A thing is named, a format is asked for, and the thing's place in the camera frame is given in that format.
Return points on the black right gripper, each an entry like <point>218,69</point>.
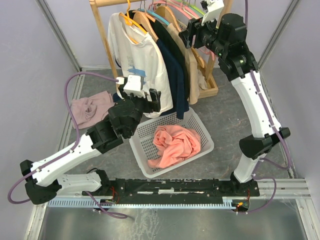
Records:
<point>194,27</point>

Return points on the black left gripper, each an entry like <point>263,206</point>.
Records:
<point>154,105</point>

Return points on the beige tan t shirt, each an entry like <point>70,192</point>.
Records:
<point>191,65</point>

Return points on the salmon pink t shirt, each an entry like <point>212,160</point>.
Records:
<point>174,144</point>

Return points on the turquoise plastic hanger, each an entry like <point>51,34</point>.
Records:
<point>153,14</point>

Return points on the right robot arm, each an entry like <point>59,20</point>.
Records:
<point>227,40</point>

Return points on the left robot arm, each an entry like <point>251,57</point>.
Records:
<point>47,178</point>

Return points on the pink plastic hanger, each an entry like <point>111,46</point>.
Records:
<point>188,15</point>

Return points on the lime green hanger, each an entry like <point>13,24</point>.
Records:
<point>194,3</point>

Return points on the navy blue t shirt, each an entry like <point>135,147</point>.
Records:
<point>176,69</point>

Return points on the white printed t shirt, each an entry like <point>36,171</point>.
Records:
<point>138,54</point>

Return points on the orange plastic hanger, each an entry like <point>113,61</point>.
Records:
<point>130,22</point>

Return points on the white perforated plastic basket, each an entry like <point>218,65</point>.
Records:
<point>142,141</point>

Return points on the cream cloth in rack base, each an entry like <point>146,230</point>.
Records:
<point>201,80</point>

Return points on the mauve pink crumpled garment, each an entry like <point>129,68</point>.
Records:
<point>88,111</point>

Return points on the wooden clothes rack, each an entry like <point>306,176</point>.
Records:
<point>206,71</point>

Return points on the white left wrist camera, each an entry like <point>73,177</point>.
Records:
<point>132,84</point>

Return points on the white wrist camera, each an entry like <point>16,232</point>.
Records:
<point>212,8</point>
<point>132,84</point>

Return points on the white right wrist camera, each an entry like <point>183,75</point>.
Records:
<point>212,8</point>

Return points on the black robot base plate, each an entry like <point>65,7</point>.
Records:
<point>173,191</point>

